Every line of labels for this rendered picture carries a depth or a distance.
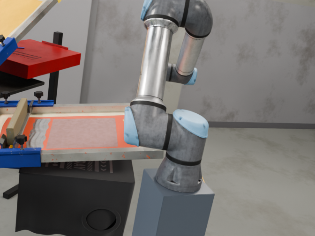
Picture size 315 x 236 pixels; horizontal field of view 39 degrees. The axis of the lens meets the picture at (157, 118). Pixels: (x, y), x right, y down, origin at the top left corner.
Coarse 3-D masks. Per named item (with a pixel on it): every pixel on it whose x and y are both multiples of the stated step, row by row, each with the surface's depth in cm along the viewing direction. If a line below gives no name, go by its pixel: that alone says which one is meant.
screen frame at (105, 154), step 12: (0, 108) 222; (12, 108) 223; (36, 108) 225; (48, 108) 226; (60, 108) 226; (72, 108) 227; (84, 108) 228; (96, 108) 229; (108, 108) 229; (120, 108) 230; (48, 156) 176; (60, 156) 176; (72, 156) 177; (84, 156) 178; (96, 156) 178; (108, 156) 179; (120, 156) 180; (132, 156) 180; (144, 156) 181; (156, 156) 182
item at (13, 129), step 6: (24, 102) 210; (18, 108) 202; (24, 108) 208; (18, 114) 195; (24, 114) 207; (12, 120) 188; (18, 120) 192; (12, 126) 182; (18, 126) 192; (6, 132) 181; (12, 132) 181; (18, 132) 191; (12, 138) 182; (12, 144) 183
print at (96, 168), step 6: (48, 162) 196; (54, 162) 197; (60, 162) 198; (66, 162) 199; (72, 162) 200; (78, 162) 201; (84, 162) 202; (90, 162) 203; (96, 162) 204; (102, 162) 205; (108, 162) 206; (66, 168) 194; (72, 168) 195; (78, 168) 196; (84, 168) 197; (90, 168) 198; (96, 168) 199; (102, 168) 200; (108, 168) 201
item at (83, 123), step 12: (60, 120) 218; (72, 120) 218; (84, 120) 218; (96, 120) 219; (108, 120) 219; (120, 120) 220; (0, 132) 203; (24, 132) 203; (48, 132) 204; (60, 132) 204
